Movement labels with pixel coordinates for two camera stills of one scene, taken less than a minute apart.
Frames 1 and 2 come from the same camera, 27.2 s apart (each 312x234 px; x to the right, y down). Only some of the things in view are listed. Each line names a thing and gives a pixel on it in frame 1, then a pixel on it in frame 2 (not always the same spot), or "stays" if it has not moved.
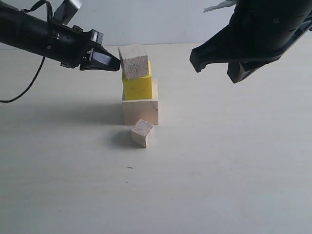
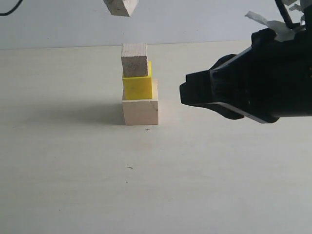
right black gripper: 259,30 to 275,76
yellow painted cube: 138,88 stays
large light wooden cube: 134,110 stays
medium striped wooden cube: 134,61 stays
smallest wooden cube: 140,131 to 121,8
